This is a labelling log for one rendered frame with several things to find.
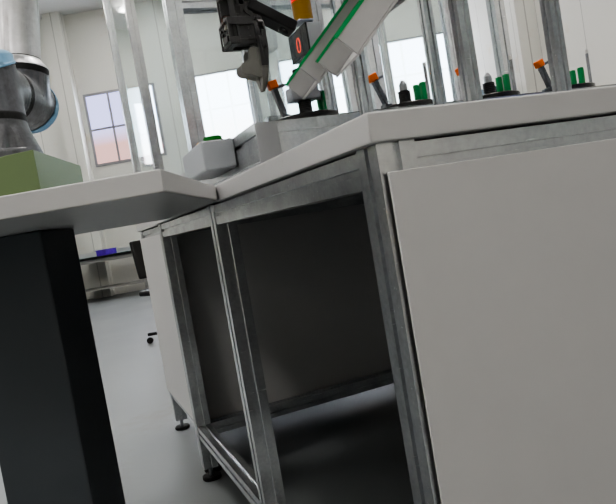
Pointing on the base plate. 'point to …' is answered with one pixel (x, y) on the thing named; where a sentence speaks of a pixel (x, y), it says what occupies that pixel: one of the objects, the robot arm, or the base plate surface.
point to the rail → (252, 149)
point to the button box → (210, 159)
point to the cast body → (302, 98)
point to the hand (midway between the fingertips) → (265, 85)
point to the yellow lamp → (302, 9)
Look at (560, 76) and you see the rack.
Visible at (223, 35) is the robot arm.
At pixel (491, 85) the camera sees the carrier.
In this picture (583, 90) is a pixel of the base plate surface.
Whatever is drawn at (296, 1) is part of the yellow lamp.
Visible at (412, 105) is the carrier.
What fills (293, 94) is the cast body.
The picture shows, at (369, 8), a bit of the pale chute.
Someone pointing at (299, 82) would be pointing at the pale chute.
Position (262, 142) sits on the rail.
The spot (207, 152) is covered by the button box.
